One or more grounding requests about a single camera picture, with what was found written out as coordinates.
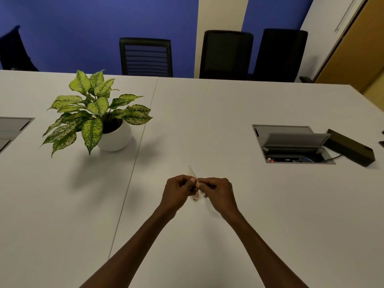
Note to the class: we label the person's right hand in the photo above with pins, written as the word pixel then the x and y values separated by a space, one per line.
pixel 220 194

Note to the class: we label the person's left hand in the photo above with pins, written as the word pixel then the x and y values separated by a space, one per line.
pixel 174 193

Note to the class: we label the person's right thumb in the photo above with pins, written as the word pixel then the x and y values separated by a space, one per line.
pixel 206 185

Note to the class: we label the person's left thumb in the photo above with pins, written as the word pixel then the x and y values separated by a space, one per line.
pixel 190 183

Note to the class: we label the clear plastic wrapper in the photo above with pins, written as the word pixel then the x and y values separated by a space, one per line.
pixel 195 188

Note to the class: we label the person's left forearm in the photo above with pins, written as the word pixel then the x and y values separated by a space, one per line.
pixel 132 251

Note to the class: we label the person's right forearm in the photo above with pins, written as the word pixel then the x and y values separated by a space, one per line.
pixel 261 251

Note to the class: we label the white round plant pot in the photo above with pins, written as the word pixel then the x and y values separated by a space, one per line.
pixel 117 136

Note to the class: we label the green variegated leafy plant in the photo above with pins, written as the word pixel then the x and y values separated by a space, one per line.
pixel 90 113

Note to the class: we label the black mesh office chair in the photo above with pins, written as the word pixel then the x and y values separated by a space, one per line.
pixel 225 54
pixel 280 55

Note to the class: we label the black slatted office chair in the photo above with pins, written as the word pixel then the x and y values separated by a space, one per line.
pixel 146 56

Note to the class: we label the black rectangular box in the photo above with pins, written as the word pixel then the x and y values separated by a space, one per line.
pixel 349 147

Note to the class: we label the wooden door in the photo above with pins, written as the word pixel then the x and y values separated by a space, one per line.
pixel 351 47

